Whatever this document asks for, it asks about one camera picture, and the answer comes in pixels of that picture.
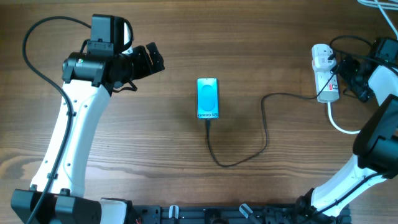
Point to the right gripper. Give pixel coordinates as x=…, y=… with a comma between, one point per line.
x=345, y=66

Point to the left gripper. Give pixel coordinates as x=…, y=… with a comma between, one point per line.
x=145, y=67

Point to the white power strip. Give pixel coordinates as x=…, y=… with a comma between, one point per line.
x=326, y=83

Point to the Galaxy S25 smartphone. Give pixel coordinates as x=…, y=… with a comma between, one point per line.
x=207, y=98

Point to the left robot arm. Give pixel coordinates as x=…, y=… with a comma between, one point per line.
x=107, y=63

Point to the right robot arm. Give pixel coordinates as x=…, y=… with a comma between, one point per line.
x=374, y=158

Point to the white USB charger plug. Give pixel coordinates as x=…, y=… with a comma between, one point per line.
x=322, y=63

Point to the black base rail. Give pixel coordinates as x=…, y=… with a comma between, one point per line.
x=175, y=214

